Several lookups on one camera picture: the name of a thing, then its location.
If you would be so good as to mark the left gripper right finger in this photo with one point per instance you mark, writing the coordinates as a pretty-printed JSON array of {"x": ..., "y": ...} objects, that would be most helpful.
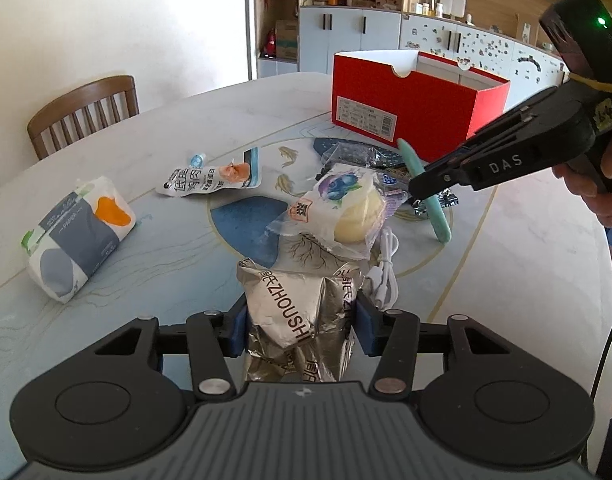
[{"x": 392, "y": 336}]

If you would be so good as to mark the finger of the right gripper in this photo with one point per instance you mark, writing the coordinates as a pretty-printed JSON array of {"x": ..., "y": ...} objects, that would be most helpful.
[{"x": 445, "y": 172}]

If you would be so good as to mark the white cabinet with shelves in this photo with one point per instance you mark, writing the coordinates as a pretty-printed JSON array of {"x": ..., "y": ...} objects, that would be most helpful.
[{"x": 502, "y": 37}]

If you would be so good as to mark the person right hand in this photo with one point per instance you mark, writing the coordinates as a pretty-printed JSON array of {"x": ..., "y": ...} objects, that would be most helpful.
[{"x": 594, "y": 184}]

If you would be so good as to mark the tissue paper pack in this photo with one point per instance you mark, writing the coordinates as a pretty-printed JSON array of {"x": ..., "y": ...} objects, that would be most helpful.
[{"x": 76, "y": 237}]

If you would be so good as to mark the white orange snack pouch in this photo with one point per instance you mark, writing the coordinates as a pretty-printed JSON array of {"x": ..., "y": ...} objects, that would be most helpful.
[{"x": 206, "y": 180}]

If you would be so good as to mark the red shoe box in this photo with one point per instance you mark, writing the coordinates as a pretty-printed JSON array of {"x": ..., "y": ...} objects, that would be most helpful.
[{"x": 432, "y": 103}]

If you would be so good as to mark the blueberry bread clear package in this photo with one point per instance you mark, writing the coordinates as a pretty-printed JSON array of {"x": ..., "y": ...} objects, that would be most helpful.
[{"x": 350, "y": 236}]

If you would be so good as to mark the brown wooden chair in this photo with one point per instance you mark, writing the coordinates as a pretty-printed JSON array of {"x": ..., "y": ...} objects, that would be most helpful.
[{"x": 82, "y": 112}]

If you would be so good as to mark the silver foil snack bag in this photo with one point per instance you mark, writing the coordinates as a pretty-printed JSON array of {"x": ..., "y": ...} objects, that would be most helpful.
[{"x": 299, "y": 324}]

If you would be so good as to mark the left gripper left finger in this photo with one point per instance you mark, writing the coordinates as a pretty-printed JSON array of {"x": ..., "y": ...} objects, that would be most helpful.
[{"x": 213, "y": 337}]

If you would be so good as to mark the clear bag black clips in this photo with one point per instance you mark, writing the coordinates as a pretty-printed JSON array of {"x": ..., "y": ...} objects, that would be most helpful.
[{"x": 355, "y": 157}]

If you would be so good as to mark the teal green pen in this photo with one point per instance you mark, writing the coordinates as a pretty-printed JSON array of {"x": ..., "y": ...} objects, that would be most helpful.
[{"x": 431, "y": 204}]

